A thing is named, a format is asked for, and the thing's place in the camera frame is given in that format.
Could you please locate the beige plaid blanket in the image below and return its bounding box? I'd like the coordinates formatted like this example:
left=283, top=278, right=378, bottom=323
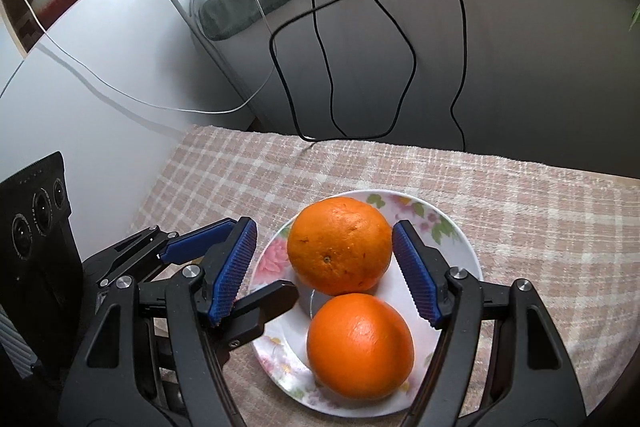
left=127, top=124, right=640, bottom=427

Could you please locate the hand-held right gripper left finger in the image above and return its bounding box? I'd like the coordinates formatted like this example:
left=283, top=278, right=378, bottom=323
left=57, top=217, right=258, bottom=427

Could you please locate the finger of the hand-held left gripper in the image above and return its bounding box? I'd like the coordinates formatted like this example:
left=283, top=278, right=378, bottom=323
left=215, top=279, right=299, bottom=358
left=82, top=217, right=247, bottom=294

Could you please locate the grey furniture panel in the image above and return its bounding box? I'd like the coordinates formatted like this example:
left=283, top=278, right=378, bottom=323
left=200, top=0, right=640, bottom=180

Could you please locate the large orange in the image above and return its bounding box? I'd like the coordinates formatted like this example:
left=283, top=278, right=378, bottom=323
left=286, top=197, right=393, bottom=297
left=306, top=293, right=416, bottom=400

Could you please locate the white cable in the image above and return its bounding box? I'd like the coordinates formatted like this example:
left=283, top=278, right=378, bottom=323
left=0, top=0, right=276, bottom=114

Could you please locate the floral white plate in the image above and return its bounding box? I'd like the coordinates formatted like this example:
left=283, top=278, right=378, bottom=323
left=250, top=190, right=485, bottom=418

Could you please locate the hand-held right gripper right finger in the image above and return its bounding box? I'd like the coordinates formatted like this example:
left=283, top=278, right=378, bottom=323
left=392, top=220, right=588, bottom=427

